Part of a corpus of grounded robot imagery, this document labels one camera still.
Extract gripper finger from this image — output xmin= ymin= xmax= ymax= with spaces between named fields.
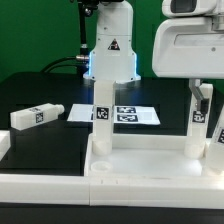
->
xmin=189 ymin=78 xmax=209 ymax=114

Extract white obstacle bar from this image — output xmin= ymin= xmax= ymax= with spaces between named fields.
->
xmin=0 ymin=130 xmax=11 ymax=161
xmin=0 ymin=174 xmax=224 ymax=209

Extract white square desk top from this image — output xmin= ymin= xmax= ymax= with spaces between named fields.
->
xmin=83 ymin=133 xmax=224 ymax=178

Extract white front obstacle bar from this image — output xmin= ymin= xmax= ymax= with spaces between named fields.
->
xmin=0 ymin=174 xmax=224 ymax=209

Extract white left obstacle bar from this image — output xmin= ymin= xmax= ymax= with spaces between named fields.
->
xmin=0 ymin=130 xmax=11 ymax=161

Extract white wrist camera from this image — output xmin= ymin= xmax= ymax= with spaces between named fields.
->
xmin=162 ymin=0 xmax=224 ymax=18

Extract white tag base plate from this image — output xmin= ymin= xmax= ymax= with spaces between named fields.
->
xmin=68 ymin=104 xmax=160 ymax=125

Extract black cables behind base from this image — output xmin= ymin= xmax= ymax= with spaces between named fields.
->
xmin=40 ymin=0 xmax=92 ymax=74

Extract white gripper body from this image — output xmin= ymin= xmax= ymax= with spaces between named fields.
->
xmin=152 ymin=17 xmax=224 ymax=79

